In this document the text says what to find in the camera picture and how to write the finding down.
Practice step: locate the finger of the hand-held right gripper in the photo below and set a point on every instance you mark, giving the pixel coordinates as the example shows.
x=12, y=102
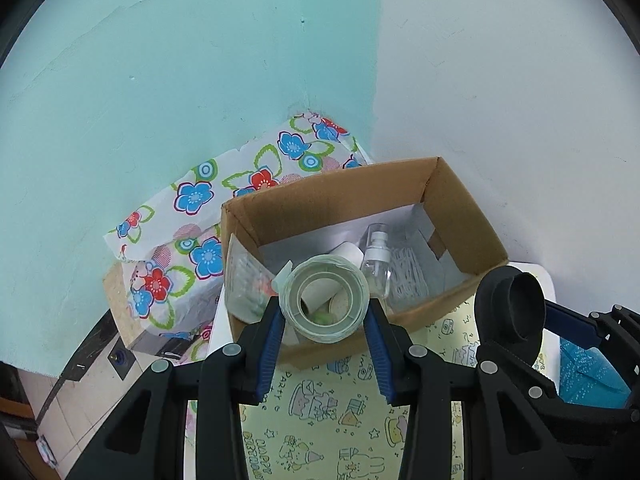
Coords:
x=522, y=377
x=570, y=322

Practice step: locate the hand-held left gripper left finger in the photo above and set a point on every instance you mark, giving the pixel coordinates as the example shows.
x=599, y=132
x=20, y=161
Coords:
x=267, y=355

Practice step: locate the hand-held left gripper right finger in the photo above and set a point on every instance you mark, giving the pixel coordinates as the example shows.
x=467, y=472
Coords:
x=382, y=360

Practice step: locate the black round lid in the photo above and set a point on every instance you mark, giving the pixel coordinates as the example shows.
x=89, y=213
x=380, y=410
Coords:
x=520, y=310

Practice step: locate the clear tape roll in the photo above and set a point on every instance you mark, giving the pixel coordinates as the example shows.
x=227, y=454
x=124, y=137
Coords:
x=320, y=335

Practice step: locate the clear spray bottle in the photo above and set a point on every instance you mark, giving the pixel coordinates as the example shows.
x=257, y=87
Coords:
x=377, y=270

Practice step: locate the brown cardboard box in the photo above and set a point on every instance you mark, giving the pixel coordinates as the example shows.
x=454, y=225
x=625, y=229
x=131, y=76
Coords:
x=465, y=220

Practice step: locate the blue dotted cloth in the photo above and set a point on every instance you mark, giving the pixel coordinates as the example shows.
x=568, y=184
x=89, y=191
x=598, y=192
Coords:
x=590, y=370

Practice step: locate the clear packet white sticks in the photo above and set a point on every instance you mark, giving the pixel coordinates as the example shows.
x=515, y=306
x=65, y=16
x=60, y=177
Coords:
x=407, y=272

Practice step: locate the printed yellow tablecloth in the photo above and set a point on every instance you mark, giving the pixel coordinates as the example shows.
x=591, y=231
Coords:
x=310, y=440

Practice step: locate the white cylindrical container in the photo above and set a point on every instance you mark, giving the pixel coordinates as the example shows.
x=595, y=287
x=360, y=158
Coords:
x=347, y=254

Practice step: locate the white paper sheet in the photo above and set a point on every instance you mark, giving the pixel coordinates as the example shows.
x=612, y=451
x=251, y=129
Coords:
x=295, y=242

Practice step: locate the small square socket plate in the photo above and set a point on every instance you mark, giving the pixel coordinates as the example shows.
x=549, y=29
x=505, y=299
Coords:
x=120, y=358

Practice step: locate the floral printed cloth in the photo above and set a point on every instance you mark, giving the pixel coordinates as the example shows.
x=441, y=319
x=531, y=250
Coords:
x=200, y=195

